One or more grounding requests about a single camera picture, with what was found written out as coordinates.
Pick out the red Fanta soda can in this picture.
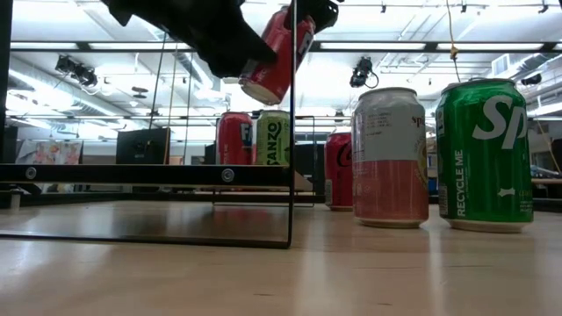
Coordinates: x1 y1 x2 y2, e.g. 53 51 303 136
215 111 255 166
239 6 317 106

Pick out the white pink lemonade can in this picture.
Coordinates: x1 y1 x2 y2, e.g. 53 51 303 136
350 86 430 229

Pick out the black metal wood shelf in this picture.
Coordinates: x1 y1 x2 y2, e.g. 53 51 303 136
0 0 316 250

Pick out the black box with wood edge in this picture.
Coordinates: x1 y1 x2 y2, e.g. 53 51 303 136
115 126 171 166

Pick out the lime green Sanzo can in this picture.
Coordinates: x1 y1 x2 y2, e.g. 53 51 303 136
255 109 292 167

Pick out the red Coke soda can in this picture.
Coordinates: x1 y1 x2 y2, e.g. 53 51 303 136
324 131 355 212

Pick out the colourful poster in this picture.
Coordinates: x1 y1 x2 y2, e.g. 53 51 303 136
16 139 83 166

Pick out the green Sprite can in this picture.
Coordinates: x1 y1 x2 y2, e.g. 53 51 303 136
435 77 535 233

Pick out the black hanging camera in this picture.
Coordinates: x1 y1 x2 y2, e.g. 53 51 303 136
349 55 379 89

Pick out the black overhead frame beam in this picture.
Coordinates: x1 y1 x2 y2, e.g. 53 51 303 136
10 40 562 54

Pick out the black ceiling camera gear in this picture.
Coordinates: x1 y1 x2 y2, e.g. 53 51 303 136
54 54 98 88

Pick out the yellow hanging rope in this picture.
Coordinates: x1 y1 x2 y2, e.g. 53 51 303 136
445 0 462 83

